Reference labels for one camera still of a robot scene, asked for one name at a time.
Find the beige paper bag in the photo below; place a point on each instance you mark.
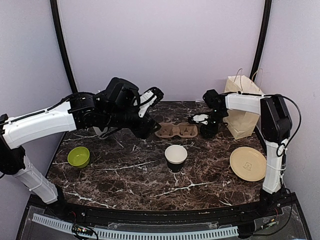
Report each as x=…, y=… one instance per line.
x=241, y=124

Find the green bowl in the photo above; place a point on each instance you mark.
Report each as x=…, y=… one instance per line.
x=79, y=157

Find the left black frame post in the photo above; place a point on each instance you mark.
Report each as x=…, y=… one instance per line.
x=62, y=45

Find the beige plate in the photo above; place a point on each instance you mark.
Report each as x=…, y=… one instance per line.
x=248, y=164

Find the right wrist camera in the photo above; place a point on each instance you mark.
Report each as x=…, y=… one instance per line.
x=198, y=118

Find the white cup of straws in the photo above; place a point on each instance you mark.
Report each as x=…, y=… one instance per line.
x=102, y=134

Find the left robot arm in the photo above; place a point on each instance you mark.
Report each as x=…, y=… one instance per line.
x=119, y=106

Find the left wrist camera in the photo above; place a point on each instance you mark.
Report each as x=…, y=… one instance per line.
x=149, y=98

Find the black front rail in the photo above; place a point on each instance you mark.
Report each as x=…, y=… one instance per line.
x=104, y=216

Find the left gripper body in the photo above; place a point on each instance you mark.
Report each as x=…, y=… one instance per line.
x=121, y=116

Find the white cable duct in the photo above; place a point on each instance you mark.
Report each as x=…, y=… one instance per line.
x=121, y=231

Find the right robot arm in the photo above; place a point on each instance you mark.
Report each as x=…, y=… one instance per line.
x=276, y=125

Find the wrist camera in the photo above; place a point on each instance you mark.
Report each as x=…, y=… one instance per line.
x=149, y=98
x=198, y=118

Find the brown cardboard cup carrier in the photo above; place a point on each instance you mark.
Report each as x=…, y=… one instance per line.
x=182, y=130

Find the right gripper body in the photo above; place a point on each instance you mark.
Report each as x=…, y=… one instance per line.
x=216, y=116

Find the black paper coffee cup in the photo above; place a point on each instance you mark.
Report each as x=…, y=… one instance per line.
x=176, y=156

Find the right black frame post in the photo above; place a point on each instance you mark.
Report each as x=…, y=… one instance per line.
x=261, y=39

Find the black frame post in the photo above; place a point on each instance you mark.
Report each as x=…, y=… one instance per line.
x=261, y=39
x=62, y=45

